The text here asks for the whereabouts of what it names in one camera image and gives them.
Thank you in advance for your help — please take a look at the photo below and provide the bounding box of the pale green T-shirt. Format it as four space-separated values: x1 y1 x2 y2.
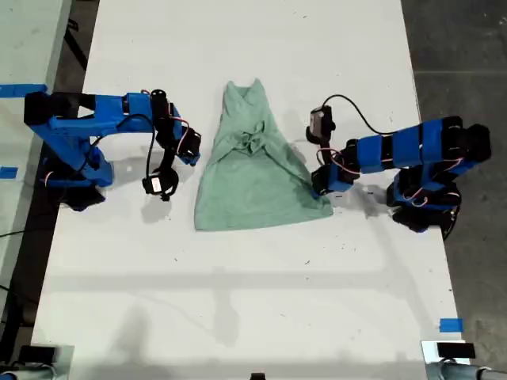
193 78 334 232

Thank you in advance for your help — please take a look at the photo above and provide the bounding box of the black stand leg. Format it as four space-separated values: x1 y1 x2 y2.
63 17 90 72

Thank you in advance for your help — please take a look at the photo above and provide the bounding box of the long blue tape strip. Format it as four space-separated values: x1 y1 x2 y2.
0 83 49 99

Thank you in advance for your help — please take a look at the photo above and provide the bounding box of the square blue tape piece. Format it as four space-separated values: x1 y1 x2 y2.
439 317 464 333

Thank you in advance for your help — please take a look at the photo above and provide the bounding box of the pale side table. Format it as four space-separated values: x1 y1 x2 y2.
0 0 74 317

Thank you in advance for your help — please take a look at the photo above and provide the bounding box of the small black box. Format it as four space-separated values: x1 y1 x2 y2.
436 342 476 360
17 345 59 363

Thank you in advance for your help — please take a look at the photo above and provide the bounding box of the grey blue tube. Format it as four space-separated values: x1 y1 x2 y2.
425 360 507 380
0 366 60 380

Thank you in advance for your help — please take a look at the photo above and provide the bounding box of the black camera cable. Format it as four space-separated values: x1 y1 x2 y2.
322 93 393 135
81 113 158 183

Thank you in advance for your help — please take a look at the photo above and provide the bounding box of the black labelled camera box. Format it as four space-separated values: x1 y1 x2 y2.
141 168 180 202

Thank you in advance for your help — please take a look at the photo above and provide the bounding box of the grey black camera box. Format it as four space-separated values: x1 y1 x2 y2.
304 105 337 143

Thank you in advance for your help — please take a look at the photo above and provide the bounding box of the black base cable loop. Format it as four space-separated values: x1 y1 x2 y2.
441 193 463 241

